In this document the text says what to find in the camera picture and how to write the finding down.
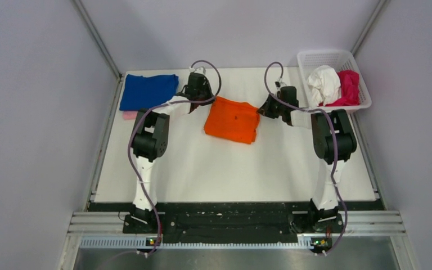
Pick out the folded pink t shirt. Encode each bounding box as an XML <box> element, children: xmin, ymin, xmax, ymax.
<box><xmin>122</xmin><ymin>111</ymin><xmax>138</xmax><ymax>120</ymax></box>

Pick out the magenta t shirt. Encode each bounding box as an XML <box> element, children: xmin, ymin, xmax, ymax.
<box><xmin>327</xmin><ymin>70</ymin><xmax>360</xmax><ymax>106</ymax></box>

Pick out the white plastic basket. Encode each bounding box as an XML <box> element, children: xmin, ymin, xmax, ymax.
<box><xmin>297</xmin><ymin>49</ymin><xmax>372</xmax><ymax>113</ymax></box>

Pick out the white t shirt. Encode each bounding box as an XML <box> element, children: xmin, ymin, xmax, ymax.
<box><xmin>306</xmin><ymin>65</ymin><xmax>341</xmax><ymax>107</ymax></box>

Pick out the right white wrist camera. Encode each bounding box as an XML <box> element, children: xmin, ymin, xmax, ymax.
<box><xmin>274</xmin><ymin>80</ymin><xmax>287</xmax><ymax>90</ymax></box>

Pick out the folded blue t shirt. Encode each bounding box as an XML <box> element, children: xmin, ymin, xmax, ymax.
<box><xmin>119</xmin><ymin>74</ymin><xmax>179</xmax><ymax>111</ymax></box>

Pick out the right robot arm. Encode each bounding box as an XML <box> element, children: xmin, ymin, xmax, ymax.
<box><xmin>257</xmin><ymin>83</ymin><xmax>357</xmax><ymax>232</ymax></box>

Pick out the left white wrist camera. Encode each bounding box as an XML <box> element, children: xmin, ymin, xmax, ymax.
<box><xmin>188</xmin><ymin>66</ymin><xmax>206</xmax><ymax>75</ymax></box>

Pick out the orange t shirt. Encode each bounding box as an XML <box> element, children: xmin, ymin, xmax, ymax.
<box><xmin>204</xmin><ymin>97</ymin><xmax>260</xmax><ymax>145</ymax></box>

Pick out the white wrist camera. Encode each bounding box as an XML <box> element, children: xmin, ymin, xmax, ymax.
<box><xmin>188</xmin><ymin>66</ymin><xmax>206</xmax><ymax>75</ymax></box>
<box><xmin>274</xmin><ymin>80</ymin><xmax>287</xmax><ymax>90</ymax></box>

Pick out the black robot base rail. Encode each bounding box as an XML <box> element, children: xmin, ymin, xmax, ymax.
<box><xmin>87</xmin><ymin>200</ymin><xmax>384</xmax><ymax>251</ymax></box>

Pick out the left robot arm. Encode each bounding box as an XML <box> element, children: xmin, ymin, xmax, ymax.
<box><xmin>122</xmin><ymin>70</ymin><xmax>215</xmax><ymax>233</ymax></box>

